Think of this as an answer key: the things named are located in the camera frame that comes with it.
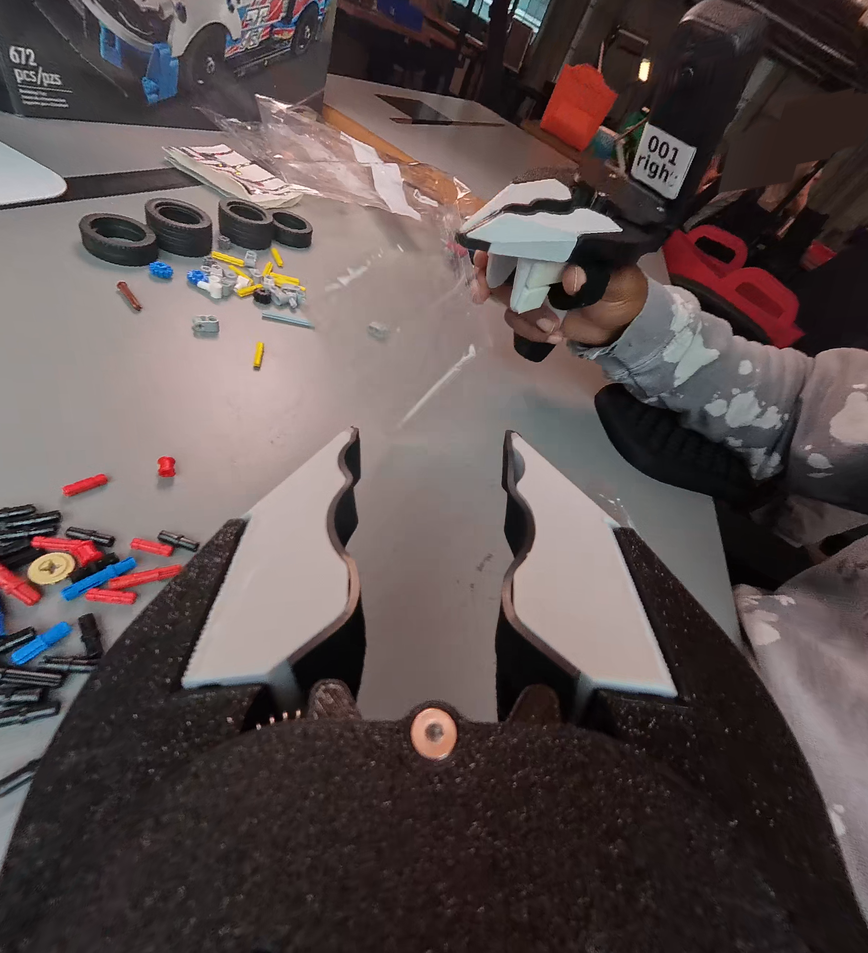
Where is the grey desk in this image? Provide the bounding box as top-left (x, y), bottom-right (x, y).
top-left (0, 97), bottom-right (748, 953)

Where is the sticker sheet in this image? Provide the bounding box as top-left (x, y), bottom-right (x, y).
top-left (162, 143), bottom-right (304, 209)

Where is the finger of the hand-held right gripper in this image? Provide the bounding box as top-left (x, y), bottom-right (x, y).
top-left (462, 181), bottom-right (577, 226)
top-left (455, 207), bottom-right (625, 265)

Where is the toy car set box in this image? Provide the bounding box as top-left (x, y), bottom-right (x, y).
top-left (0, 0), bottom-right (340, 120)

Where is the person's grey patterned hoodie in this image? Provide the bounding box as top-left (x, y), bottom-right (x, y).
top-left (732, 514), bottom-right (868, 953)

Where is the wood-edged grey table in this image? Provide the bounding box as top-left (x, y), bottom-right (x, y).
top-left (322, 73), bottom-right (669, 284)

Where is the small clear parts bag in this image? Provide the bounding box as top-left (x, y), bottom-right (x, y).
top-left (393, 208), bottom-right (495, 433)

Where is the orange crate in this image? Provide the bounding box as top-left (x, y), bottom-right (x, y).
top-left (540, 63), bottom-right (619, 150)

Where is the pile of yellow grey bricks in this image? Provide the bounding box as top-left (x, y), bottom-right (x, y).
top-left (147, 249), bottom-right (308, 310)

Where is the black chair armrest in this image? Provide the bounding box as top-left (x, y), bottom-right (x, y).
top-left (594, 383), bottom-right (778, 515)

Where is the pile of blue black red pins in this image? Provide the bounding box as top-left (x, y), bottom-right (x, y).
top-left (0, 473), bottom-right (200, 799)

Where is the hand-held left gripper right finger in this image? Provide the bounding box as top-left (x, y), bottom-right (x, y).
top-left (497, 428), bottom-right (679, 722)

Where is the clear plastic bag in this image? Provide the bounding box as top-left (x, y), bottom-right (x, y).
top-left (199, 93), bottom-right (487, 220)

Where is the person's right forearm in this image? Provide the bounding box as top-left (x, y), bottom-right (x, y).
top-left (590, 279), bottom-right (868, 518)

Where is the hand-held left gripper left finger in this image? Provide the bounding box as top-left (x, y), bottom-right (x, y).
top-left (181, 426), bottom-right (364, 708)

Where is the person's right hand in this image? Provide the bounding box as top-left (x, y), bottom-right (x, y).
top-left (471, 249), bottom-right (651, 347)

